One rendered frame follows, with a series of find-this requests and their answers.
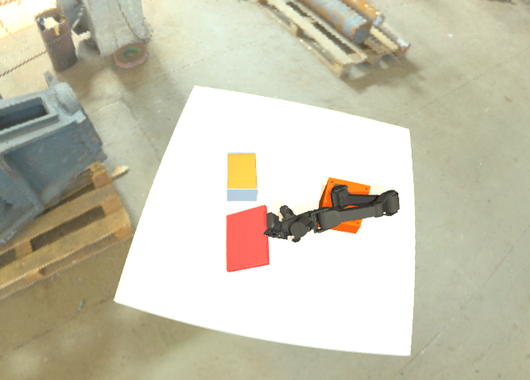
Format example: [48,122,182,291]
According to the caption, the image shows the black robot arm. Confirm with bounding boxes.
[279,184,400,238]

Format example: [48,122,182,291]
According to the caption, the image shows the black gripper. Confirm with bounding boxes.
[263,212,301,243]

